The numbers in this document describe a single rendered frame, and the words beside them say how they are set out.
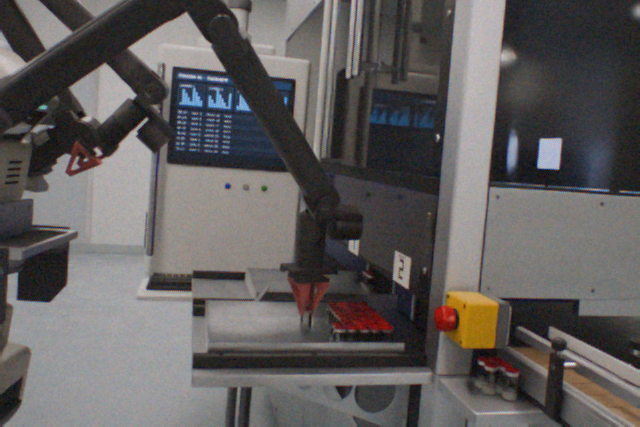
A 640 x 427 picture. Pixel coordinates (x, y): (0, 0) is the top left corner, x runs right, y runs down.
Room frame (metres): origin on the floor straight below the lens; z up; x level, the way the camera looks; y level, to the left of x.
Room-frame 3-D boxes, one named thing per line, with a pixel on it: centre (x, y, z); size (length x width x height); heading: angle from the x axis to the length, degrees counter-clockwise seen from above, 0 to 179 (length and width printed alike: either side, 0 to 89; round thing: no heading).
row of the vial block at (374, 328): (1.09, -0.10, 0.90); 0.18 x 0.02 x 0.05; 13
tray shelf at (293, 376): (1.24, 0.02, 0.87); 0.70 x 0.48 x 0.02; 13
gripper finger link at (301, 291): (1.11, 0.01, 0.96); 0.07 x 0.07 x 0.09; 28
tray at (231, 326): (1.06, 0.03, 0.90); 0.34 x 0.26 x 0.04; 103
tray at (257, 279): (1.42, -0.01, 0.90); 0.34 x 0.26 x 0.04; 103
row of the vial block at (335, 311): (1.08, -0.06, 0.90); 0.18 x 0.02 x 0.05; 13
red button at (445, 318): (0.86, -0.21, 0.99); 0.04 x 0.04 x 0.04; 13
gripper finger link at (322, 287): (1.10, 0.01, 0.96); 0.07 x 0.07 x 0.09; 28
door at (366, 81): (1.63, -0.07, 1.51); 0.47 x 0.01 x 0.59; 13
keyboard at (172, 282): (1.72, 0.30, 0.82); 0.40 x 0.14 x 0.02; 103
